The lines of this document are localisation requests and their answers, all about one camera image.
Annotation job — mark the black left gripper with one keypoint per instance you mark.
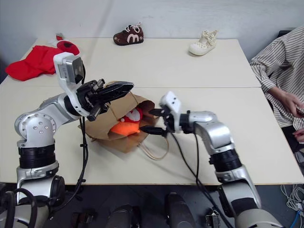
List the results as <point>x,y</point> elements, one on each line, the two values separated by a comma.
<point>88,95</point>

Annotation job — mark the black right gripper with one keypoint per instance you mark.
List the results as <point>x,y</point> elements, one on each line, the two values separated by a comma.
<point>169,121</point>

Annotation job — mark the red and white plush toy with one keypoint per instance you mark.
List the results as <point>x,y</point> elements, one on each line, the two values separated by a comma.
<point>133,115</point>

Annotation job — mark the brown paper bag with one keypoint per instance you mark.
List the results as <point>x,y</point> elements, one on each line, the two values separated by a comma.
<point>107,114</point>

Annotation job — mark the orange plush toy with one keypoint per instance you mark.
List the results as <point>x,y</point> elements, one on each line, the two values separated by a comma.
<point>124,128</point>

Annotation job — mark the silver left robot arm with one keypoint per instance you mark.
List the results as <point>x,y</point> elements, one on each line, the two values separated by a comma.
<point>35,123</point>

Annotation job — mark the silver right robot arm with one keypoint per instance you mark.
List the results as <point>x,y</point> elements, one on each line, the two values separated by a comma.
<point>213,133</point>

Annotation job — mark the red plush with black spot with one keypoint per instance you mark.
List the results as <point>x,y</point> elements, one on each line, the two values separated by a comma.
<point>69,46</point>

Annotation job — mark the person right hand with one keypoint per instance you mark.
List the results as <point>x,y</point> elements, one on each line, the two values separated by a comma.
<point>291,102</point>

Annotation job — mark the person left hand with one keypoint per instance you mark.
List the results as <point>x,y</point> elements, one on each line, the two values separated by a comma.
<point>299,135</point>

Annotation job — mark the brown child shoe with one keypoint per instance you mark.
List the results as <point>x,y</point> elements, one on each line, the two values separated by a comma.
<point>129,36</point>

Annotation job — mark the red cloth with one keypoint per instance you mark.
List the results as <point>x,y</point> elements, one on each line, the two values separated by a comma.
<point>35,61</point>

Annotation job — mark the cream white child shoe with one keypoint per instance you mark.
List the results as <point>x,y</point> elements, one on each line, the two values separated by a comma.
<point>204,45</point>

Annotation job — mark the dark rounded shape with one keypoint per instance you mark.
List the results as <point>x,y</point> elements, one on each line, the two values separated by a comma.
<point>126,217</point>
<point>179,211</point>

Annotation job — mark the person in striped shirt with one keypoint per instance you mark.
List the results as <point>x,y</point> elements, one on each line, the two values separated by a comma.
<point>280,61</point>

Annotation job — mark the black chair back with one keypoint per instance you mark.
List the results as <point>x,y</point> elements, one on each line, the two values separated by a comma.
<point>286,33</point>

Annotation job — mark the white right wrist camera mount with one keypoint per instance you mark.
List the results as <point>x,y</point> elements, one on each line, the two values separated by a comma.
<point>172,102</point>

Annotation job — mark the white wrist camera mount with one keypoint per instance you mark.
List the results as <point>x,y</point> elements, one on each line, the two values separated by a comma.
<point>172,102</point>
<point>71,69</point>

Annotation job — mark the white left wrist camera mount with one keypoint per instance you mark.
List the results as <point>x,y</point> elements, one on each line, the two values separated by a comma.
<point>71,69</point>

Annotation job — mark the small metal bracket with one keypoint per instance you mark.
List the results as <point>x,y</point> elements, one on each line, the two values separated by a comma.
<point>212,218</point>

